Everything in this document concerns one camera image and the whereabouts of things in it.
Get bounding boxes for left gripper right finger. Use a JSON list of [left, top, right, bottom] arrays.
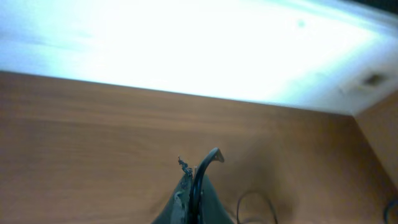
[[200, 175, 234, 224]]

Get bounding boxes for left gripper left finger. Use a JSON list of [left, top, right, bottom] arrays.
[[152, 157, 193, 224]]

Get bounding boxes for black cable bundle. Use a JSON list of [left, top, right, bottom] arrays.
[[188, 147, 225, 224]]

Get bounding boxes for black usb cable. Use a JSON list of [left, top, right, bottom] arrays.
[[236, 190, 279, 224]]

